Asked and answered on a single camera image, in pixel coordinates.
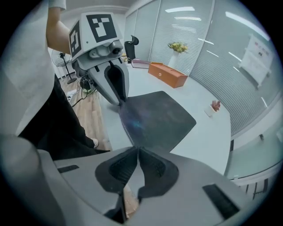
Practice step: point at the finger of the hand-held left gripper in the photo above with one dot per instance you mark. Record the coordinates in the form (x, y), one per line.
(99, 83)
(124, 81)

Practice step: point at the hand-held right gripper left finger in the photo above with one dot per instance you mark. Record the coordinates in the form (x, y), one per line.
(88, 176)

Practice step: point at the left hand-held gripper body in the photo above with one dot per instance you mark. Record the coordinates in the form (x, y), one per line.
(88, 33)

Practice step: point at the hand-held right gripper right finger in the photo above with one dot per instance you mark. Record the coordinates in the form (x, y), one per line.
(183, 198)

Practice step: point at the dark grey desk mat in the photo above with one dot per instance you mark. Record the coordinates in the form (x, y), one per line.
(154, 119)

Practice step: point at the person's left forearm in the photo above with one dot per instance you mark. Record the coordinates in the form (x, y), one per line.
(56, 33)

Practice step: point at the pink flat box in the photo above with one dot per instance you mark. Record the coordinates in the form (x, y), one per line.
(139, 64)

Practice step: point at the white power strip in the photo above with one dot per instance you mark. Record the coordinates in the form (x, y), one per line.
(71, 94)

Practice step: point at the black office chair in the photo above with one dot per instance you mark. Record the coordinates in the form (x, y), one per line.
(130, 49)

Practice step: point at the person's white shoe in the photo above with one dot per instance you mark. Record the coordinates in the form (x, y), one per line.
(95, 143)

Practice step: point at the black standing fan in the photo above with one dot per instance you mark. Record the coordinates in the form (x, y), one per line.
(60, 57)

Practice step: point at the orange rectangular box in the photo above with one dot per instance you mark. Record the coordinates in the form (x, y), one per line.
(165, 74)

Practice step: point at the white vase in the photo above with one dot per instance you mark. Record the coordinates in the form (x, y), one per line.
(173, 59)

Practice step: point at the person's black trousers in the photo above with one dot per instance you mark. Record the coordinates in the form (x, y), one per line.
(57, 123)

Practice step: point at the yellow flower bouquet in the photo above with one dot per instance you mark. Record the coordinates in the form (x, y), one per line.
(178, 47)

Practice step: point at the person's white shirt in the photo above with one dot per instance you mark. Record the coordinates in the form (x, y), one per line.
(26, 66)

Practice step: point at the glass-top side table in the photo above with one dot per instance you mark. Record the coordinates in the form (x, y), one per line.
(254, 154)

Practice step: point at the white display board stand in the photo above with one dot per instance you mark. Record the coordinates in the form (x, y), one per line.
(256, 57)

